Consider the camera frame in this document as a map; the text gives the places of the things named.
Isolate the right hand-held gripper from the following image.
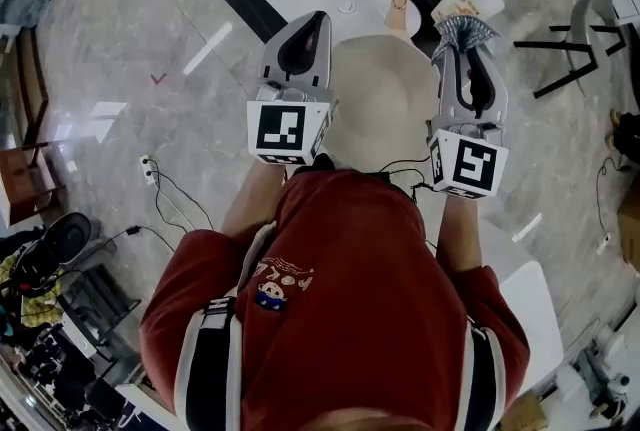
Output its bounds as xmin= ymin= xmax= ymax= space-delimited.
xmin=426 ymin=44 xmax=510 ymax=200

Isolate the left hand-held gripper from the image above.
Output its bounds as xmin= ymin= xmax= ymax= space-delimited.
xmin=246 ymin=10 xmax=335 ymax=167

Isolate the grey cleaning cloth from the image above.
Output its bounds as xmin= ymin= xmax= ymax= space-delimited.
xmin=431 ymin=15 xmax=501 ymax=65

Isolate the person's left forearm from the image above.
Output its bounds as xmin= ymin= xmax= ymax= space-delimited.
xmin=219 ymin=161 xmax=286 ymax=245

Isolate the person's right forearm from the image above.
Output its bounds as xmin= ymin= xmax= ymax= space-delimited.
xmin=434 ymin=193 xmax=486 ymax=275

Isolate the black grey chair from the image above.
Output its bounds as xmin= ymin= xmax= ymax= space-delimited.
xmin=513 ymin=0 xmax=630 ymax=100

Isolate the cardboard box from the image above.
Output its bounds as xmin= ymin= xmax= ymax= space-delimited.
xmin=616 ymin=176 xmax=640 ymax=270

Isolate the white bathtub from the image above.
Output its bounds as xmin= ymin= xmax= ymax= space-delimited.
xmin=498 ymin=261 xmax=566 ymax=393

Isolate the person's red shirt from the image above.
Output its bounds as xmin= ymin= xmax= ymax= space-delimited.
xmin=138 ymin=168 xmax=531 ymax=431

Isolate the brown wooden bench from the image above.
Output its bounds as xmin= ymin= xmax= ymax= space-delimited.
xmin=13 ymin=26 xmax=50 ymax=143

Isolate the grey framed panel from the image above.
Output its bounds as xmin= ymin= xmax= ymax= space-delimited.
xmin=0 ymin=0 xmax=54 ymax=38

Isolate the brown wooden stool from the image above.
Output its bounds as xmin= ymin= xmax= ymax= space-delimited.
xmin=0 ymin=141 xmax=69 ymax=226

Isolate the grey white device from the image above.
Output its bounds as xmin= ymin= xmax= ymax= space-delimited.
xmin=567 ymin=326 xmax=632 ymax=420

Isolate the black metal rack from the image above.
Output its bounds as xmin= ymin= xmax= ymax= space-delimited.
xmin=57 ymin=263 xmax=144 ymax=350

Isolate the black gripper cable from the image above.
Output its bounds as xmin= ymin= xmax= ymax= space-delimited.
xmin=377 ymin=157 xmax=436 ymax=193

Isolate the thin black floor cable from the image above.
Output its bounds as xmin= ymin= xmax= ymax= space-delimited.
xmin=594 ymin=156 xmax=624 ymax=240

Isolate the black power adapter with cable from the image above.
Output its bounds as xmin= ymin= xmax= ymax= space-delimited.
xmin=99 ymin=158 xmax=191 ymax=255

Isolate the black white shoulder strap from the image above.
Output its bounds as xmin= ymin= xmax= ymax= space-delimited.
xmin=462 ymin=323 xmax=509 ymax=431
xmin=173 ymin=221 xmax=279 ymax=431

